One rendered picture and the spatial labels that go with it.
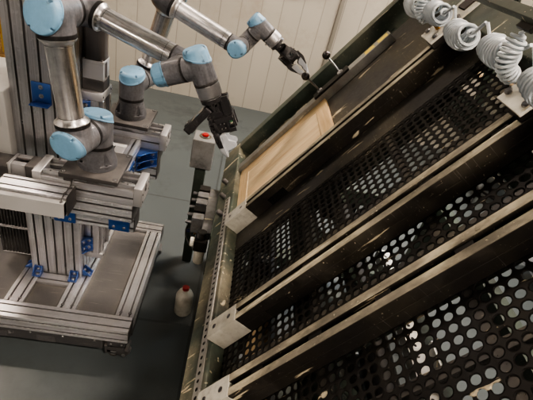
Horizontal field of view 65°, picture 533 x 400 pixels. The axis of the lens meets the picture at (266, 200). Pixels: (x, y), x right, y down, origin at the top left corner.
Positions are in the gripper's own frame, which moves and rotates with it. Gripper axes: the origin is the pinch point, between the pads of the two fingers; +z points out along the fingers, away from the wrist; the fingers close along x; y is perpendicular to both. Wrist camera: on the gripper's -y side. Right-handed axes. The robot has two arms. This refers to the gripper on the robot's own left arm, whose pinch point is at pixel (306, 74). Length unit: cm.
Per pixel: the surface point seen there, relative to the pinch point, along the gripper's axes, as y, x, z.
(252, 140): 30, 41, 10
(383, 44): -20.4, -28.1, 11.0
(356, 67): -15.6, -14.8, 10.5
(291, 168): -49, 37, 6
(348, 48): 6.6, -24.1, 9.2
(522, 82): -131, -1, -7
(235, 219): -38, 68, 7
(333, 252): -106, 46, 6
